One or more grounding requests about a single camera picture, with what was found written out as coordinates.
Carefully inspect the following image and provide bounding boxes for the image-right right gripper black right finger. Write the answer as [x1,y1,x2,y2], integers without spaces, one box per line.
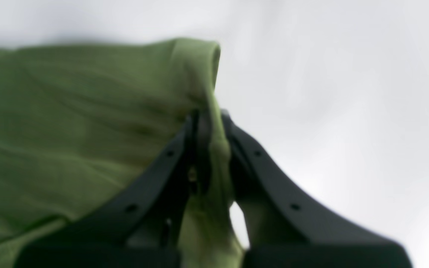
[222,111,412,268]

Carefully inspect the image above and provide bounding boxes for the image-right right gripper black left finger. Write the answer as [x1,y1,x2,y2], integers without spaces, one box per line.
[15,110,212,268]

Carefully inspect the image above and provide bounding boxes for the olive green T-shirt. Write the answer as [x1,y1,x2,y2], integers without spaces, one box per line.
[0,38,245,268]

